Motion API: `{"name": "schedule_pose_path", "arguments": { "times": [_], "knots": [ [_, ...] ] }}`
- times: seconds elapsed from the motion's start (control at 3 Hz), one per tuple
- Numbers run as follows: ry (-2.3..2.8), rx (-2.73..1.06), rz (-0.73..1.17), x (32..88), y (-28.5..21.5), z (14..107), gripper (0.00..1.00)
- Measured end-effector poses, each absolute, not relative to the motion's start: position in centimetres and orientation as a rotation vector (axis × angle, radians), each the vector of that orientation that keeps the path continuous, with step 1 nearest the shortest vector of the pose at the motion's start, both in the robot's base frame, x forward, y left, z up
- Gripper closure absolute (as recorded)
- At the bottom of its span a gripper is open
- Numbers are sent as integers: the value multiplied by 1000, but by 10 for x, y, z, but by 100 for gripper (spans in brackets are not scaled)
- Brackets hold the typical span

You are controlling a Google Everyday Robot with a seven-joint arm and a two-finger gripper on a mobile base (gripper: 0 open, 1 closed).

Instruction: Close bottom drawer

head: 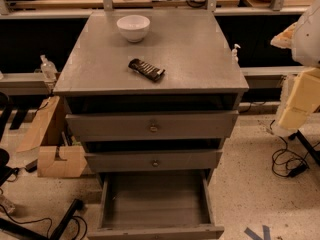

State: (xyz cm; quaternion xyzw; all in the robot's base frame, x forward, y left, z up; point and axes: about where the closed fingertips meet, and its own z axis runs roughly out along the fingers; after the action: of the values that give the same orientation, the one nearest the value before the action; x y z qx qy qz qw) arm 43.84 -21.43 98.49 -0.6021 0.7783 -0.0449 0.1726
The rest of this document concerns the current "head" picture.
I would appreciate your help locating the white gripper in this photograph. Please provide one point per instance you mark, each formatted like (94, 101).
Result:
(308, 39)

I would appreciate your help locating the grey bottom drawer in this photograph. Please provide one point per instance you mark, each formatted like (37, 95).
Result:
(159, 205)

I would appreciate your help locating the grey drawer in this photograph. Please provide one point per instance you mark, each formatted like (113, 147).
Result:
(153, 160)
(159, 205)
(151, 126)

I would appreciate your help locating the grey top drawer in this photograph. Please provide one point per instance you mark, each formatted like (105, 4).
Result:
(151, 126)

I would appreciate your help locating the grey drawer cabinet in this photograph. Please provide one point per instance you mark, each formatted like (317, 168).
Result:
(200, 74)

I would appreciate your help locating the grey middle drawer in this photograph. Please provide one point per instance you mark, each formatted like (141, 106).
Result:
(153, 160)

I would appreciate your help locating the white pump bottle right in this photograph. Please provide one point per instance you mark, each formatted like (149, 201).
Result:
(234, 52)

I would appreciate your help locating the black stand leg right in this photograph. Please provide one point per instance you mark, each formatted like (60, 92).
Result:
(315, 154)

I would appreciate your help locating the black stand leg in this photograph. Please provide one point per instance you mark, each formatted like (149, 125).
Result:
(315, 154)
(16, 229)

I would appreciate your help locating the dark striped snack packet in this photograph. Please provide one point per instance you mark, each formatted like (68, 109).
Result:
(147, 70)

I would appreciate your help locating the white ceramic bowl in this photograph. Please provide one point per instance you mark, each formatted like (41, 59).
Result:
(134, 28)

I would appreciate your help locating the clear sanitizer bottle left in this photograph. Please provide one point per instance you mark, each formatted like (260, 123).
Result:
(48, 68)

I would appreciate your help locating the cardboard box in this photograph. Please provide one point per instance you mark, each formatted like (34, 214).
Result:
(44, 136)

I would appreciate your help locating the black stand leg left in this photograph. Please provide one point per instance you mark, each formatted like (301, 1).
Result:
(16, 229)

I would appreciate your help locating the black chair base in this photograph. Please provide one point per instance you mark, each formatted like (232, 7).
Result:
(9, 164)

